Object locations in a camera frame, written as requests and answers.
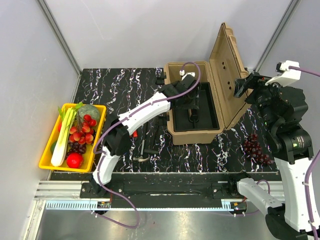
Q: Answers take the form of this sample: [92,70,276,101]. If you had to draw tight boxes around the red cherry cluster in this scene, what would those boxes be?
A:
[68,114,98,146]

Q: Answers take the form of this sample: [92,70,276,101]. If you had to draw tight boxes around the green white leek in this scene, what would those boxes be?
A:
[51,106,77,167]

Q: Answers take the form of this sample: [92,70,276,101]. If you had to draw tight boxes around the purple grapes in bin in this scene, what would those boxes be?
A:
[65,142,87,159]

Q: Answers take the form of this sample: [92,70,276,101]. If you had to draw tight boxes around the black tool box tray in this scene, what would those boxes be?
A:
[172,82,220,132]

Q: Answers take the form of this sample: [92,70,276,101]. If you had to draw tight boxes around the dark purple grape bunch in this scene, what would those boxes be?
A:
[242,133,274,166]

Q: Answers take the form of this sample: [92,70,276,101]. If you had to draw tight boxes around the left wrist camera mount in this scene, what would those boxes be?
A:
[179,70,196,79]

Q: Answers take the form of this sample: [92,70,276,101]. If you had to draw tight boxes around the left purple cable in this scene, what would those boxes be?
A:
[92,61,202,228]

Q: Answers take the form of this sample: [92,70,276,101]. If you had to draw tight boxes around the black hex key set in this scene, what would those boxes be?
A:
[145,117,160,155]

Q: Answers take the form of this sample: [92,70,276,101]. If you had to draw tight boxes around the red handled pliers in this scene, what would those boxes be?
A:
[132,131,138,138]

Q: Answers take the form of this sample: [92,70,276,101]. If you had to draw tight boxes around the steel claw hammer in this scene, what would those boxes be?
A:
[132,123,151,164]

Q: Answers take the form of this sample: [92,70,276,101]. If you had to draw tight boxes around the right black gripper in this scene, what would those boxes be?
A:
[233,71,289,130]

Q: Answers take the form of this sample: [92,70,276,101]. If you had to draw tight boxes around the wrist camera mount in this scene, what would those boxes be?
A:
[179,70,196,79]
[265,60,301,87]

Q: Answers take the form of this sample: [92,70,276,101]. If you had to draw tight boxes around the green lime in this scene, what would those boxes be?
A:
[50,140,57,154]

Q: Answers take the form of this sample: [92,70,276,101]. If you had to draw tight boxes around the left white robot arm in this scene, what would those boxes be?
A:
[89,75,200,198]

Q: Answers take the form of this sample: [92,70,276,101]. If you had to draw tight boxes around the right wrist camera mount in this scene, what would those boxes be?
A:
[265,60,301,87]

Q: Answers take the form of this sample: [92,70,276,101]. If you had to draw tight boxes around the green melon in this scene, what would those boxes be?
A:
[77,104,101,122]

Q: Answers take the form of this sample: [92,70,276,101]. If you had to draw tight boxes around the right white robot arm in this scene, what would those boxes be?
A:
[227,72,320,240]

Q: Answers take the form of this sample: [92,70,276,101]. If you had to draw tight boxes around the tan plastic tool box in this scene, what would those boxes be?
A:
[164,22,252,145]

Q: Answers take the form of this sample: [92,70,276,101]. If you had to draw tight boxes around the black marble pattern mat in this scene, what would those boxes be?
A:
[74,68,277,173]

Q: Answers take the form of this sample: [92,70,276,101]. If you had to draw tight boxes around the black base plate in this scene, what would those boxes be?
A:
[80,172,244,211]

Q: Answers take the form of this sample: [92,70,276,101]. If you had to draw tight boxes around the red apple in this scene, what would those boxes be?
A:
[66,152,84,169]

